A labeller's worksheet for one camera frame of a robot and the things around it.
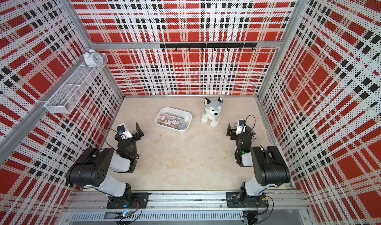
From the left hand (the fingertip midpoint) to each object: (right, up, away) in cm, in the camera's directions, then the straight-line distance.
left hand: (133, 125), depth 89 cm
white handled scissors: (+60, -18, +1) cm, 63 cm away
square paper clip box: (+18, 0, +10) cm, 21 cm away
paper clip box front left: (+14, +3, +13) cm, 19 cm away
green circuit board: (+4, -41, -19) cm, 45 cm away
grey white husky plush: (+49, +8, +2) cm, 49 cm away
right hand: (+65, +1, +3) cm, 65 cm away
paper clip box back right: (+26, +3, +16) cm, 31 cm away
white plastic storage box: (+17, +8, +19) cm, 27 cm away
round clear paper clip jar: (+28, -1, +11) cm, 30 cm away
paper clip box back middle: (+20, +3, +16) cm, 26 cm away
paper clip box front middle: (+24, 0, +10) cm, 26 cm away
